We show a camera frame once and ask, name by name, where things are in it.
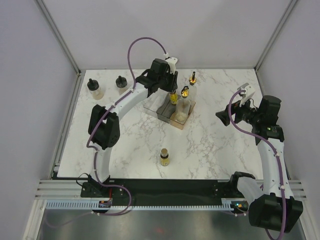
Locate aluminium rail left side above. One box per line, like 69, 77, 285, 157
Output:
47, 71, 85, 179

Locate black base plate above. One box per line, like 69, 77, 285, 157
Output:
80, 178, 244, 206

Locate small yellow label bottle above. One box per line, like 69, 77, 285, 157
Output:
160, 148, 170, 166
169, 92, 178, 105

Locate smoky grey plastic bin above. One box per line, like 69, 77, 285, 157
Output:
156, 93, 176, 124

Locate aluminium frame post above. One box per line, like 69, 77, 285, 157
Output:
254, 0, 300, 73
34, 0, 81, 77

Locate white slotted cable duct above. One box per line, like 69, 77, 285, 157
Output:
45, 199, 248, 211

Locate right aluminium frame post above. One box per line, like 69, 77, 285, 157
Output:
254, 0, 300, 73

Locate shaker jar black cap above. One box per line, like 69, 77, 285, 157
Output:
87, 78, 104, 100
115, 75, 129, 95

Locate aluminium rail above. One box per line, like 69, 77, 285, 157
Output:
47, 71, 85, 179
35, 179, 307, 201

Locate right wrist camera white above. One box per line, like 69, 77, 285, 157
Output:
237, 83, 256, 107

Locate aluminium front rail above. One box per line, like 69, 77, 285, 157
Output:
35, 179, 307, 201

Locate left aluminium frame post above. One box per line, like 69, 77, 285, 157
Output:
34, 0, 81, 77

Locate shaker jar black cap left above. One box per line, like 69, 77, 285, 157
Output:
87, 78, 104, 100

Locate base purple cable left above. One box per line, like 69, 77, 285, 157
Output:
82, 184, 133, 216

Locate shaker jar black cap right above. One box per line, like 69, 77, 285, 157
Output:
115, 75, 129, 95

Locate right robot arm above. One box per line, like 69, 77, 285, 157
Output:
215, 90, 303, 239

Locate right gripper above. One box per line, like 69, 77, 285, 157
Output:
215, 94, 262, 126

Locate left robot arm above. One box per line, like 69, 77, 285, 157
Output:
87, 57, 178, 198

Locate tall clear bottle gold pourer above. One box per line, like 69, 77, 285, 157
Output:
175, 85, 191, 123

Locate clear plastic bin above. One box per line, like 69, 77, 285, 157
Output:
142, 89, 168, 118

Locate tall bottle gold pourer brown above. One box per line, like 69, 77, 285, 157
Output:
187, 71, 198, 113

